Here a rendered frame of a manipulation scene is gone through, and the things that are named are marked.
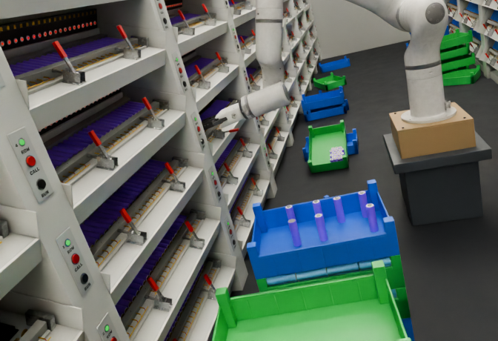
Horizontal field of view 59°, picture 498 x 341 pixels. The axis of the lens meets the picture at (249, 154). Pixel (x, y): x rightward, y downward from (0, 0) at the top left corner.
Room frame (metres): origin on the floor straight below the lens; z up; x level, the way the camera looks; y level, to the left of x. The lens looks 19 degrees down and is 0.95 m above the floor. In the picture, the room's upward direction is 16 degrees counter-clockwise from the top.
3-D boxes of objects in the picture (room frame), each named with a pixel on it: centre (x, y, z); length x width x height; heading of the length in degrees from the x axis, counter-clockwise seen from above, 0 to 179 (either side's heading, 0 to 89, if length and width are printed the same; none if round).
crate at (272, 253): (0.88, -0.11, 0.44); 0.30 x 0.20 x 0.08; 80
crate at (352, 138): (2.41, -0.47, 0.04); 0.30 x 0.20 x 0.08; 72
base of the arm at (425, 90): (1.53, -0.68, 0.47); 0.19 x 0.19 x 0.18
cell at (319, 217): (0.88, -0.11, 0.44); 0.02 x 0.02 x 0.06
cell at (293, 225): (0.88, -0.05, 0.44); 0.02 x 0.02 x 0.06
